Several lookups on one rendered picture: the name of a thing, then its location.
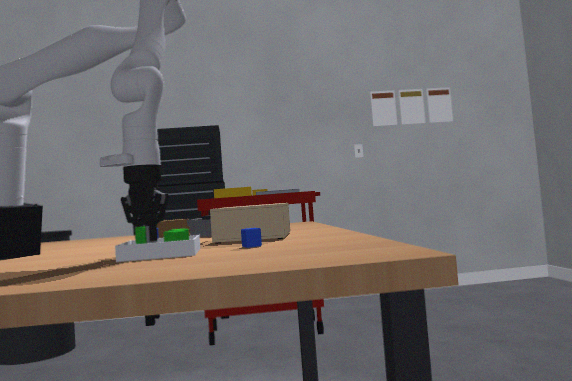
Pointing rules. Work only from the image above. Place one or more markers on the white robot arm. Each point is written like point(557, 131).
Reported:
point(78, 52)

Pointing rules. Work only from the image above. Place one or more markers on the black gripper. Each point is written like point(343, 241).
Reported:
point(144, 178)

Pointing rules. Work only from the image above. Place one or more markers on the brown cardboard box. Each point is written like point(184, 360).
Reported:
point(166, 225)

